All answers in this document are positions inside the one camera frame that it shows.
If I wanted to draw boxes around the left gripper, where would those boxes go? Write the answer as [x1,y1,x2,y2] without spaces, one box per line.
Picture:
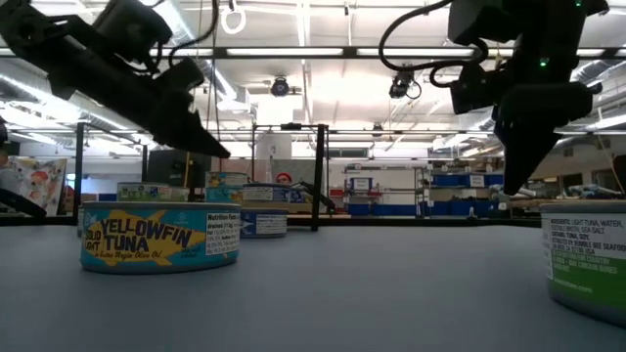
[46,34,232,160]

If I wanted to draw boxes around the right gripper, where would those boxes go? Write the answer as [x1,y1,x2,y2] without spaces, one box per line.
[449,64,596,197]

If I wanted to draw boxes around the white shelf unit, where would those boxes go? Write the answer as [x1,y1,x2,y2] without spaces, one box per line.
[341,164,426,206]

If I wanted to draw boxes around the long blue storage bin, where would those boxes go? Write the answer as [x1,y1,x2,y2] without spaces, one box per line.
[348,203,418,217]
[429,199,500,217]

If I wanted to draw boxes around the small black background robot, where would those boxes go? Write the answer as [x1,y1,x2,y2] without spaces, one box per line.
[295,180,339,215]

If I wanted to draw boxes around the colourful poster board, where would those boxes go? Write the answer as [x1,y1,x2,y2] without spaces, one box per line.
[0,155,68,216]

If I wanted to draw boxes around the black curved chair back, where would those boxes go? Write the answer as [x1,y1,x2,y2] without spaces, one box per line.
[0,188,49,219]

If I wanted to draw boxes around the blue table mat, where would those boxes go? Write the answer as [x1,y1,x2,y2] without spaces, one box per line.
[0,223,626,352]

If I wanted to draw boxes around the round black ceiling camera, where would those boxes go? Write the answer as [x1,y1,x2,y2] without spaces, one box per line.
[270,75,291,99]

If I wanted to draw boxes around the white hanging ring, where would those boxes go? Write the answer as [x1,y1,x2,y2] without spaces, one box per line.
[219,3,247,36]

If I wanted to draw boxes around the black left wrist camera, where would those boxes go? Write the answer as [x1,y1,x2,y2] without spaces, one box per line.
[92,0,173,51]

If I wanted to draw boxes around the black camera with cable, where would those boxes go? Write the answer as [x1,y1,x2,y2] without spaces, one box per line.
[388,67,424,102]

